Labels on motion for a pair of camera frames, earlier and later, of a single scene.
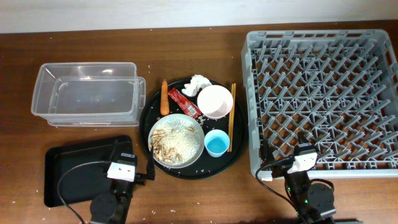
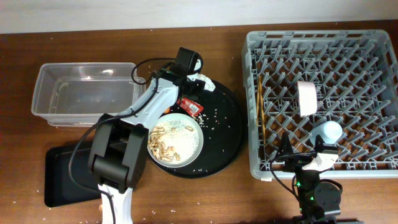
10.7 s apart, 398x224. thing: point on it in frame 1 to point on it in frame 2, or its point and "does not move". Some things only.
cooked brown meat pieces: (160, 151) does not move
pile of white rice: (182, 135) does not move
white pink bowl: (214, 101) to (307, 98)
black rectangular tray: (74, 173) does not move
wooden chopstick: (230, 121) to (259, 99)
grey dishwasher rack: (337, 88) does not move
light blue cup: (217, 142) to (329, 132)
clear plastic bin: (89, 94) does not move
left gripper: (140, 179) to (198, 91)
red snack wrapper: (189, 107) does not move
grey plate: (178, 139) does not move
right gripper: (282, 168) to (296, 162)
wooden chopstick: (231, 136) to (262, 107)
